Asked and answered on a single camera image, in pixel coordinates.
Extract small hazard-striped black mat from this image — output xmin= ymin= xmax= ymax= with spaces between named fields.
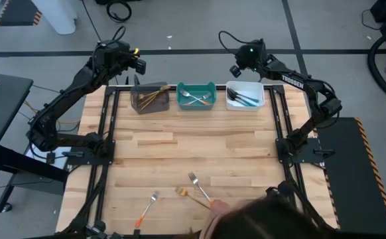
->
xmin=0 ymin=0 xmax=43 ymax=27

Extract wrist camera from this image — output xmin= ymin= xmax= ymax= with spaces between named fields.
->
xmin=229 ymin=64 xmax=243 ymax=78
xmin=134 ymin=58 xmax=147 ymax=75

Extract large hazard-striped black mat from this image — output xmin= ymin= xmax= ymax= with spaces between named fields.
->
xmin=316 ymin=116 xmax=386 ymax=235

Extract white plastic bin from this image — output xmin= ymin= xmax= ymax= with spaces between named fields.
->
xmin=225 ymin=80 xmax=265 ymax=112

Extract teal plastic bin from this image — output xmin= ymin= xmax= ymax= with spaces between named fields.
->
xmin=176 ymin=81 xmax=218 ymax=111

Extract coiled black cable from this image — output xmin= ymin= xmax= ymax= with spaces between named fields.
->
xmin=105 ymin=0 xmax=133 ymax=23

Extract silver fork orange handle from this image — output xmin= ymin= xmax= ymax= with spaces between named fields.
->
xmin=179 ymin=88 xmax=212 ymax=106
xmin=188 ymin=171 xmax=215 ymax=204
xmin=182 ymin=92 xmax=212 ymax=106
xmin=134 ymin=190 xmax=160 ymax=229

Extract long black floor cable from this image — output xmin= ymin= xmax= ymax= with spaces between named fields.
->
xmin=81 ymin=0 xmax=103 ymax=42

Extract black aluminium table frame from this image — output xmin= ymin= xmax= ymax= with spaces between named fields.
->
xmin=58 ymin=84 xmax=338 ymax=239

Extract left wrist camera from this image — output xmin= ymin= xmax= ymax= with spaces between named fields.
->
xmin=134 ymin=58 xmax=147 ymax=75

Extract thick black hose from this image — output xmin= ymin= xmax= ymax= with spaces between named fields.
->
xmin=367 ymin=25 xmax=386 ymax=107

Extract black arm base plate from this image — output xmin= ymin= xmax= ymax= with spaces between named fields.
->
xmin=62 ymin=139 xmax=116 ymax=166
xmin=275 ymin=137 xmax=336 ymax=165

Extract silver fork blue handle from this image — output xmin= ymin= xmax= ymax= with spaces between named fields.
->
xmin=228 ymin=88 xmax=261 ymax=103

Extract grey plastic bin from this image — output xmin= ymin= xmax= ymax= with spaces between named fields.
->
xmin=130 ymin=82 xmax=171 ymax=116

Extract person's head dark hair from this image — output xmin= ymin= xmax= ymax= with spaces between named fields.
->
xmin=198 ymin=181 xmax=340 ymax=239

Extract black desk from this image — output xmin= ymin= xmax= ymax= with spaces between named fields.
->
xmin=0 ymin=68 xmax=70 ymax=213

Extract white pillar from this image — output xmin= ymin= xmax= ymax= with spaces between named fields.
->
xmin=30 ymin=0 xmax=78 ymax=35

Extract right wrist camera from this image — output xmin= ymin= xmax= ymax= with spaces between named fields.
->
xmin=229 ymin=64 xmax=243 ymax=78

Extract person's hand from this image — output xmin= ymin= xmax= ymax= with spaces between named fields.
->
xmin=209 ymin=199 xmax=233 ymax=220

